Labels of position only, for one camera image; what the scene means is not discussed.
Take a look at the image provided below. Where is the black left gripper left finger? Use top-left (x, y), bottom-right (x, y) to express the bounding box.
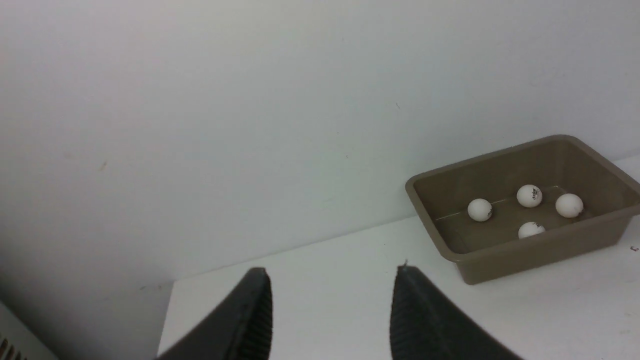
top-left (158, 268), bottom-right (274, 360)

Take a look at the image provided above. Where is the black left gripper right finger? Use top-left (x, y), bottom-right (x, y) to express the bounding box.
top-left (389, 265), bottom-right (521, 360)

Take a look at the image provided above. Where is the white ping-pong ball with mark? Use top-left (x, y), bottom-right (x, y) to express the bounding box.
top-left (467, 198), bottom-right (493, 223)

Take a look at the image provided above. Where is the tan plastic bin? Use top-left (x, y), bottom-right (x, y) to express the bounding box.
top-left (405, 134), bottom-right (640, 285)

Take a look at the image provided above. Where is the white vented appliance corner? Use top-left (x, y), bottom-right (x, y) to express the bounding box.
top-left (0, 303), bottom-right (58, 360)

